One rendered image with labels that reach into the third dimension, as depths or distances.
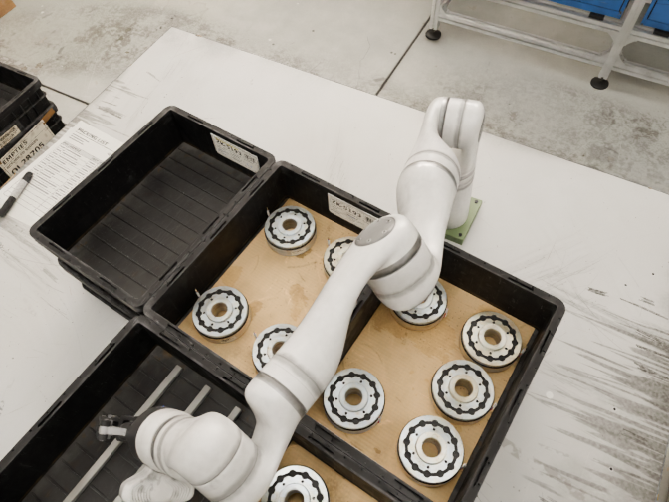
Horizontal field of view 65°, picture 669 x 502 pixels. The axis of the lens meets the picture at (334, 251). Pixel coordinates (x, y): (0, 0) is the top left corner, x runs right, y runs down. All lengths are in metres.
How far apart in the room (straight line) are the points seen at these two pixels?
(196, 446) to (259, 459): 0.07
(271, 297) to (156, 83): 0.87
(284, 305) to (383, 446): 0.31
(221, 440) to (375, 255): 0.26
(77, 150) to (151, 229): 0.48
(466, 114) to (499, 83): 1.71
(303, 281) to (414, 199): 0.33
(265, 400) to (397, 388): 0.40
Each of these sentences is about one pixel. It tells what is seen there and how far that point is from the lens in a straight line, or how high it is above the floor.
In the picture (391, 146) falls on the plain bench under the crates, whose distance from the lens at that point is 1.39.
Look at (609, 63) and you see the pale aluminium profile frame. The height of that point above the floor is 0.12.
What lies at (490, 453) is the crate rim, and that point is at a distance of 0.83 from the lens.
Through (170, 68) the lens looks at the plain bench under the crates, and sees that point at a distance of 1.72.
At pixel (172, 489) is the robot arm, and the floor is 1.02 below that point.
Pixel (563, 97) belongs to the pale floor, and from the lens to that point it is 2.71.
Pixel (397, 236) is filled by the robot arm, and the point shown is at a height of 1.19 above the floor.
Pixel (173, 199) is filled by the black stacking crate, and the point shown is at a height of 0.83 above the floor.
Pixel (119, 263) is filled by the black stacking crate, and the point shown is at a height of 0.83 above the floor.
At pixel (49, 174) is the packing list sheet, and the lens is 1.55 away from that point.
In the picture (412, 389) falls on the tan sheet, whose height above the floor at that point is 0.83.
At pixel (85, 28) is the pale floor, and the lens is 3.33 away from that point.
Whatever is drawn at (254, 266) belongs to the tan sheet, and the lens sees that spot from 1.05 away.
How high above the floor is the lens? 1.73
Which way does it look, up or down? 59 degrees down
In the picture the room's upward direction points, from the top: 4 degrees counter-clockwise
